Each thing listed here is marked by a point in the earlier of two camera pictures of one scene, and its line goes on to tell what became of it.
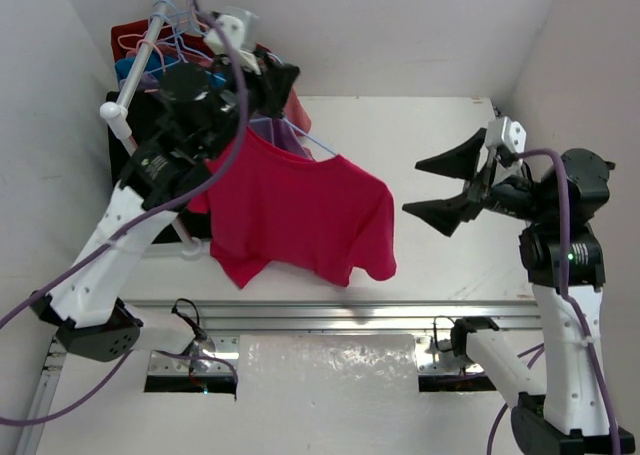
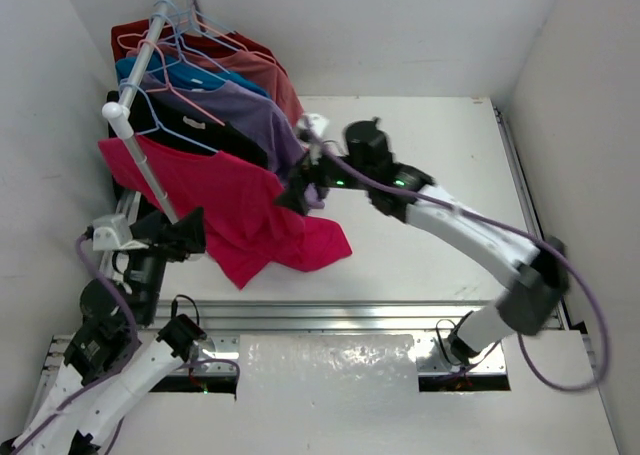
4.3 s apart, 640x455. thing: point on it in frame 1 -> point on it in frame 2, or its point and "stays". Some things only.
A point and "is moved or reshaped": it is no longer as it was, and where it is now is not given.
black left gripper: x=261 y=89 -> x=170 y=236
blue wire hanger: x=281 y=118 -> x=159 y=123
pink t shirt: x=326 y=220 is moved or reshaped
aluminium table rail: x=335 y=315 stays
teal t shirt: x=124 y=67 stays
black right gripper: x=447 y=214 -> x=312 y=173
